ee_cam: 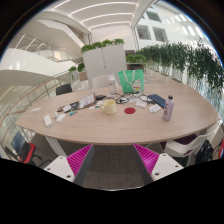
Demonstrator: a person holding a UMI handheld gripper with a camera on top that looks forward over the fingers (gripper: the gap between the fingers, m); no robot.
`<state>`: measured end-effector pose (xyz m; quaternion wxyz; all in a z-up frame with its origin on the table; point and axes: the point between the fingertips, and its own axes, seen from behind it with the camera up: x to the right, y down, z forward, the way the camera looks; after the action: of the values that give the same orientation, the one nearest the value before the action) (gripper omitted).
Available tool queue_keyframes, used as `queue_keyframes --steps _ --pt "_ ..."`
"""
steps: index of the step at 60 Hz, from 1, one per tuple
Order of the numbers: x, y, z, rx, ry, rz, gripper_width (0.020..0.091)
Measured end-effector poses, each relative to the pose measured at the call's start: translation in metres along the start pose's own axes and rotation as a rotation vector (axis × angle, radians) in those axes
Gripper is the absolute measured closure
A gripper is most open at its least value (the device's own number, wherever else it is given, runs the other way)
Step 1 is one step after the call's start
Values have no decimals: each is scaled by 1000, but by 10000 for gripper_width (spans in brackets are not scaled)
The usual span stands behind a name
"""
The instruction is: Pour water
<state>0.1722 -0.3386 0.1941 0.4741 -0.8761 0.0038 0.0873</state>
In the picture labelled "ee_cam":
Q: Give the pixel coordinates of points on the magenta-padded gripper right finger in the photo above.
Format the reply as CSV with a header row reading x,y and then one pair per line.
x,y
148,158

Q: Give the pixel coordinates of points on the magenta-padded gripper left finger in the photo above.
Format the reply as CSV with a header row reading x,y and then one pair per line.
x,y
78,160

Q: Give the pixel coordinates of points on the purple drink bottle black cap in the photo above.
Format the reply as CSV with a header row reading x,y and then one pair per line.
x,y
168,110

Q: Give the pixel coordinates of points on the white and purple chair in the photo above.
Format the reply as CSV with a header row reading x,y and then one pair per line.
x,y
181,145

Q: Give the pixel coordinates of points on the white charger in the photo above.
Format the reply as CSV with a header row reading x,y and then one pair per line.
x,y
60,118

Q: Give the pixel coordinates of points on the small teal item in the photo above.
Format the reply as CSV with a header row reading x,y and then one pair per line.
x,y
72,113

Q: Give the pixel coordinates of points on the white power strip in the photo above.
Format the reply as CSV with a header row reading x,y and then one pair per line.
x,y
47,120

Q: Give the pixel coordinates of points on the white card package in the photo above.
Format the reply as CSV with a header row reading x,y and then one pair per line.
x,y
155,108

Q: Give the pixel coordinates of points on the flat round red coaster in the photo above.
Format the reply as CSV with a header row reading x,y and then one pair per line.
x,y
129,110

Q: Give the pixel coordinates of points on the red and black office chair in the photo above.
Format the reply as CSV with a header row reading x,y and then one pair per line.
x,y
26,151

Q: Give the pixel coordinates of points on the black notebook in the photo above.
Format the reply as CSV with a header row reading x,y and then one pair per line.
x,y
75,105

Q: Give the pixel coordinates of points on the dark blue keyboard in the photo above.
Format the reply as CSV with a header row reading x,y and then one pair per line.
x,y
157,99

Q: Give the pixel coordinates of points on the cream yellow mug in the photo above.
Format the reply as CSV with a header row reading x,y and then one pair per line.
x,y
109,107

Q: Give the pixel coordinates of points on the green cat print tote bag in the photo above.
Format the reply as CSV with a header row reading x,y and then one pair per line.
x,y
130,81

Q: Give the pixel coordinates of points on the brown planter with plants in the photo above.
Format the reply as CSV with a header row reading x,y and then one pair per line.
x,y
81,68

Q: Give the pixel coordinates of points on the wooden shelf with plants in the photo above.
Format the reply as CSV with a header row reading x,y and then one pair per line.
x,y
135,59

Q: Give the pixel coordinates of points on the white cabinet topped with plants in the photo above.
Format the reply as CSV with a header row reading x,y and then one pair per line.
x,y
105,63

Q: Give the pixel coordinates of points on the row of tall green plants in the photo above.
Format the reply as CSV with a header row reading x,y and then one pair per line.
x,y
186,61

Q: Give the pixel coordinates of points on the ceiling light strips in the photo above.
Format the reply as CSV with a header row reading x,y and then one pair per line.
x,y
103,16

